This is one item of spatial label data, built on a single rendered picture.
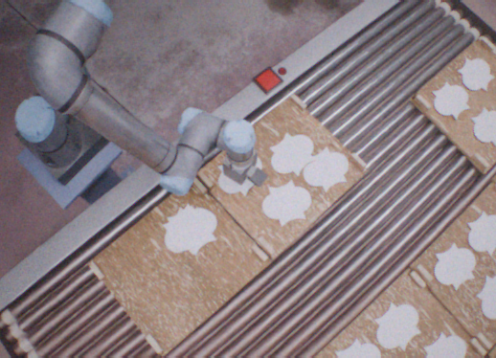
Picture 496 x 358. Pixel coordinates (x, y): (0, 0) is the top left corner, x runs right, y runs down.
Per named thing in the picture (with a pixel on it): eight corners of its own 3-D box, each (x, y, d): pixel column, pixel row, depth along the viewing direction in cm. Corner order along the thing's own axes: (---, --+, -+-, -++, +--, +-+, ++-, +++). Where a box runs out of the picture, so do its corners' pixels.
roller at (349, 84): (16, 344, 125) (9, 345, 120) (441, 4, 165) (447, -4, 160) (25, 357, 124) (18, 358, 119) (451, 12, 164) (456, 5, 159)
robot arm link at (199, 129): (168, 137, 107) (209, 153, 106) (188, 99, 110) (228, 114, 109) (172, 149, 114) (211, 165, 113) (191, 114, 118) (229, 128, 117)
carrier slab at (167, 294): (90, 263, 129) (88, 262, 127) (194, 177, 137) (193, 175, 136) (163, 356, 121) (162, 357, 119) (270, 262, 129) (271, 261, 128)
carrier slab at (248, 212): (194, 175, 137) (194, 173, 136) (290, 97, 146) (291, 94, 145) (272, 259, 130) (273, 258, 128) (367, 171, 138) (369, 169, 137)
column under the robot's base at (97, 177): (79, 215, 227) (-5, 158, 144) (130, 165, 236) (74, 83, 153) (128, 265, 219) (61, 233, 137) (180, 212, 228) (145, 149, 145)
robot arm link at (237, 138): (228, 111, 107) (260, 123, 106) (229, 129, 118) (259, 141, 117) (214, 139, 105) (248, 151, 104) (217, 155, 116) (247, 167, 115)
